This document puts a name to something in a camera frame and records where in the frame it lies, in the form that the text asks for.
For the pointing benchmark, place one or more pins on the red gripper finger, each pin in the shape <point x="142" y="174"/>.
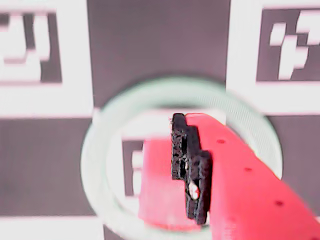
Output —
<point x="250" y="195"/>

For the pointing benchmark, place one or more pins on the red cube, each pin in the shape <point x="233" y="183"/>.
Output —
<point x="157" y="187"/>

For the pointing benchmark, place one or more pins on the black white checkerboard marker mat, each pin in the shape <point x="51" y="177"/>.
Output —
<point x="155" y="37"/>

